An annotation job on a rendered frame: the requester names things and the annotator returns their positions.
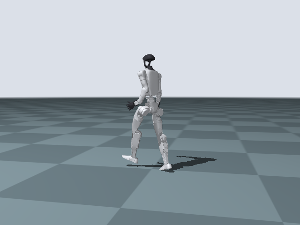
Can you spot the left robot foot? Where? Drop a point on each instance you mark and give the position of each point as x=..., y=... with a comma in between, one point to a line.
x=135, y=160

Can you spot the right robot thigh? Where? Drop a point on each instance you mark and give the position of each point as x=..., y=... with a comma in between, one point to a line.
x=157, y=123

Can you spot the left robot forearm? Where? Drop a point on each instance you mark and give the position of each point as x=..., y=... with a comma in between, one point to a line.
x=142, y=97

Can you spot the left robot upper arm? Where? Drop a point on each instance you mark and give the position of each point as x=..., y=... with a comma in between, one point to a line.
x=143, y=80

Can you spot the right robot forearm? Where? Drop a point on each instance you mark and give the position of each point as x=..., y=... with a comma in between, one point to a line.
x=158, y=97

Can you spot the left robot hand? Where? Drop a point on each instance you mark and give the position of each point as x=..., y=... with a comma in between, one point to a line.
x=131, y=105

